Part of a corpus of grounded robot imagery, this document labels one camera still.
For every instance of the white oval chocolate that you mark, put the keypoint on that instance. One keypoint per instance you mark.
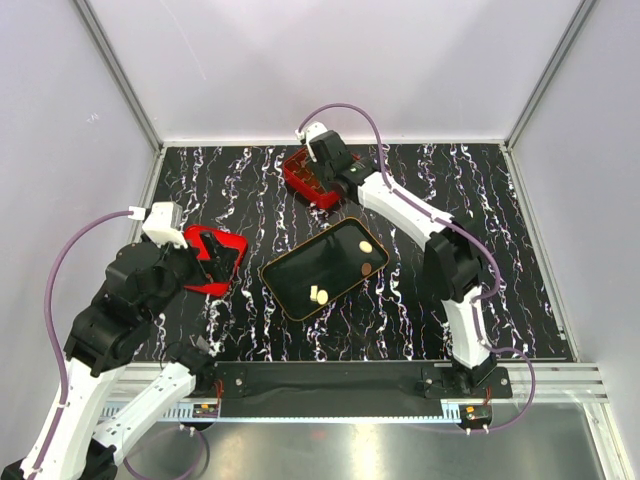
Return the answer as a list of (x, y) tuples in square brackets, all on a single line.
[(365, 247), (322, 297)]

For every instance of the red box lid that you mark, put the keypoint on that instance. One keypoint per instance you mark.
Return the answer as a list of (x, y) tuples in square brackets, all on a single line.
[(220, 254)]

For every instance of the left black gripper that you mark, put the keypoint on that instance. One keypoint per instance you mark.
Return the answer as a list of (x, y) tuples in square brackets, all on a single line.
[(222, 263)]

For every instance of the brown oval chocolate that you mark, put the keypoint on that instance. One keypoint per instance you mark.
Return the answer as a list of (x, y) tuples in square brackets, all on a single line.
[(366, 269)]

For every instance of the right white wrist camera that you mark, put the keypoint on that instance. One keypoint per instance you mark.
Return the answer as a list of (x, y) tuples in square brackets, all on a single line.
[(304, 134)]

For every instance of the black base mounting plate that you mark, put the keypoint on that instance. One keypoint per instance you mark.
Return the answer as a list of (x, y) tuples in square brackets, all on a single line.
[(348, 384)]

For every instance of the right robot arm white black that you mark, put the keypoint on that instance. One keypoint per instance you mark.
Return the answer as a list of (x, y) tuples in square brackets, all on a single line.
[(452, 258)]

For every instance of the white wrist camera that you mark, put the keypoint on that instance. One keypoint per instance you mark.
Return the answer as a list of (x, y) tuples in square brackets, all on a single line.
[(304, 134), (162, 226)]

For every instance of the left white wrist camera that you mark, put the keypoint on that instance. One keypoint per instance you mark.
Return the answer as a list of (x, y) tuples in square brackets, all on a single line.
[(162, 226)]

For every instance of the aluminium frame rail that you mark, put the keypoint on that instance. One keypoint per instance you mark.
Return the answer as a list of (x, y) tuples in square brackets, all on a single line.
[(430, 413)]

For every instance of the left electronics board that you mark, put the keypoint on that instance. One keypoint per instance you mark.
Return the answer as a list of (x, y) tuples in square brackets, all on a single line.
[(205, 410)]

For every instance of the right electronics board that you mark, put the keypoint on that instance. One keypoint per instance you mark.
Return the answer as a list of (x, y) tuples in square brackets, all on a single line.
[(477, 413)]

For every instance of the red compartment chocolate box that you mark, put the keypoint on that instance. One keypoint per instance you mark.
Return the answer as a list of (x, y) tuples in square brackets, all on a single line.
[(300, 176)]

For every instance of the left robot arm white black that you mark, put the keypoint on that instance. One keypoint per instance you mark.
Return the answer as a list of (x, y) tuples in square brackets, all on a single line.
[(74, 443)]

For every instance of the black gold-rimmed tray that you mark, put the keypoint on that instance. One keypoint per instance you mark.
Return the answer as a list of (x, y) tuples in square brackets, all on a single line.
[(331, 260)]

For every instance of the electronics board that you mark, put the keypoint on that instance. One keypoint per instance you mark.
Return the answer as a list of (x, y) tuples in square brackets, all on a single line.
[(477, 413), (205, 410)]

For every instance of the white oval chocolate bottom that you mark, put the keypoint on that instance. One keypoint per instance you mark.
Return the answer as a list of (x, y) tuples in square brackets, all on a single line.
[(322, 297)]

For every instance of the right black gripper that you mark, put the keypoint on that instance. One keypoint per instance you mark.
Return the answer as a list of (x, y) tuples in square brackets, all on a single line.
[(321, 182)]

